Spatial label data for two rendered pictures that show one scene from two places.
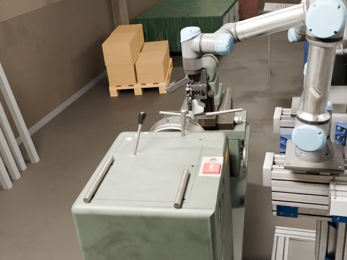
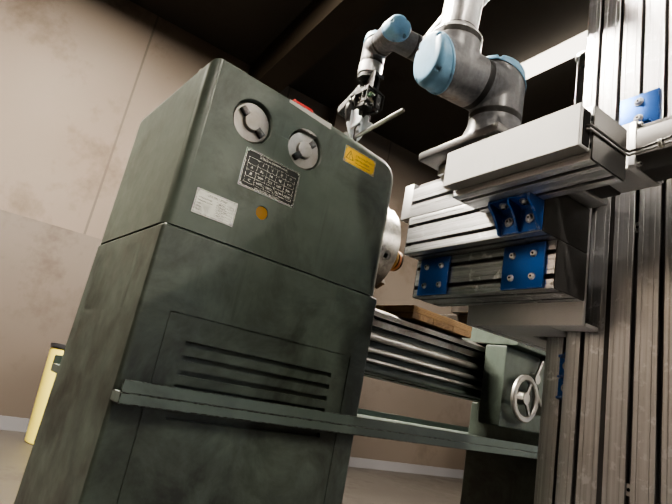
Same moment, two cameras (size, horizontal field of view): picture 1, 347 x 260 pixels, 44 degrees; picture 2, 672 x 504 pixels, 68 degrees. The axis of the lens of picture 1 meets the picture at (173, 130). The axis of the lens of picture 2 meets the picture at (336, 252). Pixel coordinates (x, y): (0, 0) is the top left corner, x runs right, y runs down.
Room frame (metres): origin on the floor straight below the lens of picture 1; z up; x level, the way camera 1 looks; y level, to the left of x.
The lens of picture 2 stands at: (0.53, -0.97, 0.61)
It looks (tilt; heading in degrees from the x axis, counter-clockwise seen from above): 15 degrees up; 40
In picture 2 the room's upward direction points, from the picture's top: 11 degrees clockwise
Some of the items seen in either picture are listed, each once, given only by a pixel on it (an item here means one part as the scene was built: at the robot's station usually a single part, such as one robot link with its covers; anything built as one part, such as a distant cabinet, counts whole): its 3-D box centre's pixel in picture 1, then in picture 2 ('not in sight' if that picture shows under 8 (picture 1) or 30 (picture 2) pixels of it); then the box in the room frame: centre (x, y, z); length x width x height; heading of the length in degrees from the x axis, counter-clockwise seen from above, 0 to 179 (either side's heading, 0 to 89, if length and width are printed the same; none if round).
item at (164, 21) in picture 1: (190, 25); not in sight; (7.89, -0.52, 0.33); 1.74 x 1.54 x 0.66; 161
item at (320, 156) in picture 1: (314, 142); (492, 138); (1.49, -0.56, 1.21); 0.15 x 0.15 x 0.10
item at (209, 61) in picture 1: (206, 79); not in sight; (2.95, -0.28, 1.01); 0.30 x 0.20 x 0.29; 167
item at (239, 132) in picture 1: (203, 124); (477, 341); (2.43, -0.19, 0.90); 0.53 x 0.30 x 0.06; 77
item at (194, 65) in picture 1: (192, 63); (370, 73); (1.58, -0.10, 1.57); 0.08 x 0.08 x 0.05
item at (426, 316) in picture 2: not in sight; (403, 321); (2.05, -0.07, 0.89); 0.36 x 0.30 x 0.04; 77
